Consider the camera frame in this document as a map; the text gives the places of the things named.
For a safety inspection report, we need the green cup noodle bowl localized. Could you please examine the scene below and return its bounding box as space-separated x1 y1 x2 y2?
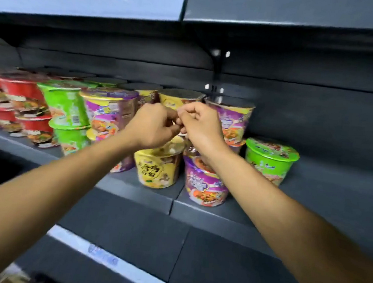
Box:
242 136 302 189
82 75 128 91
45 120 93 159
32 77 96 133

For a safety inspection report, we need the person's left hand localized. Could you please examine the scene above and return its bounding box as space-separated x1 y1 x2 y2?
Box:
122 99 184 154

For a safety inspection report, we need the blue price tag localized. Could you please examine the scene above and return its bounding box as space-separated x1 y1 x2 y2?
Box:
86 243 121 267

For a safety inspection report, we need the person's right forearm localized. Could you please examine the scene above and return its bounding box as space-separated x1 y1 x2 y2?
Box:
191 141 373 283

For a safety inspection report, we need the person's right hand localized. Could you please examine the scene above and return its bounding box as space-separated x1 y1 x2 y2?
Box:
171 99 236 162

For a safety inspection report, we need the person's left forearm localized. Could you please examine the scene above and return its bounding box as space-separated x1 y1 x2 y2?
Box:
0 117 141 283

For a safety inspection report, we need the dark metal store shelving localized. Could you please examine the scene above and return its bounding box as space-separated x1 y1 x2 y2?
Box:
0 0 373 283

